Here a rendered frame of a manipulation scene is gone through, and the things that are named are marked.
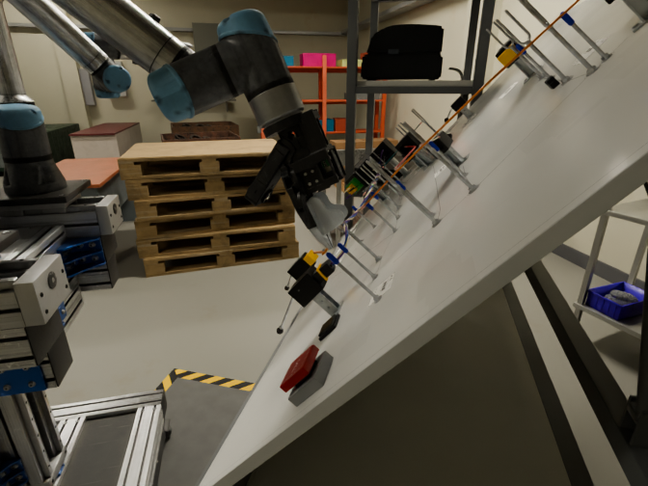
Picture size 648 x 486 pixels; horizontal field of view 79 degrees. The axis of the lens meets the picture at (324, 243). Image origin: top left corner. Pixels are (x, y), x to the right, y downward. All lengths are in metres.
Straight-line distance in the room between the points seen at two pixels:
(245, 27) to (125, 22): 0.22
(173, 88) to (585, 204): 0.51
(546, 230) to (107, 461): 1.63
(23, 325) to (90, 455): 0.96
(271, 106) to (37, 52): 9.68
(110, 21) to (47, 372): 0.69
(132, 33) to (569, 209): 0.65
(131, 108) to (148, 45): 9.05
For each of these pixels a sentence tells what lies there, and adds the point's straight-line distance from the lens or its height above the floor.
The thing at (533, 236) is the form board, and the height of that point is 1.33.
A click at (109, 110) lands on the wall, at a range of 9.89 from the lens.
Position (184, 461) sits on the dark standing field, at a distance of 1.95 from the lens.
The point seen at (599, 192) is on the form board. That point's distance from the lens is 0.37.
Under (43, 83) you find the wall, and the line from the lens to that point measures 10.20.
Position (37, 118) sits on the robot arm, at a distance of 1.38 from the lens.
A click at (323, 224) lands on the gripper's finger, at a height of 1.24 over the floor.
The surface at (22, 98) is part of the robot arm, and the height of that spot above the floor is 1.41.
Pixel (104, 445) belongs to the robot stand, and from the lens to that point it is 1.83.
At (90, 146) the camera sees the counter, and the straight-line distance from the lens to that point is 7.69.
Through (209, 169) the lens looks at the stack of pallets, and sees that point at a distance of 3.23.
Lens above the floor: 1.44
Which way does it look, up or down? 22 degrees down
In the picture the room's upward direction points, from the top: straight up
